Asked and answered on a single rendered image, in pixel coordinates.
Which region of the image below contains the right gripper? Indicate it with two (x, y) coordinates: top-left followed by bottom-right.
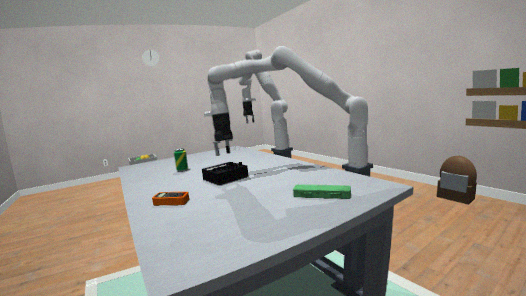
(242, 95), (256, 124)

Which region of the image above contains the black lighting desk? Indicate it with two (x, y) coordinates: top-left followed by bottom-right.
(202, 162), (248, 186)

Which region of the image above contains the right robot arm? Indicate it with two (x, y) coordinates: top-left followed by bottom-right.
(239, 50), (290, 149)

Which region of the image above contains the green drink can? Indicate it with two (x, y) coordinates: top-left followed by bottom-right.
(174, 148), (188, 172)

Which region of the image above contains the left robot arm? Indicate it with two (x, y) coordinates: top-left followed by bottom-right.
(207, 46), (368, 167)

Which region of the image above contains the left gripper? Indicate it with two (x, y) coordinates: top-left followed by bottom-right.
(204, 102), (233, 156)

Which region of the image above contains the green rectangular block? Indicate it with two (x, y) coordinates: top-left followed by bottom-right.
(293, 185), (351, 199)

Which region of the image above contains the orange pocket multimeter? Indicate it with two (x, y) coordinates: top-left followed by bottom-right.
(152, 192), (189, 205)

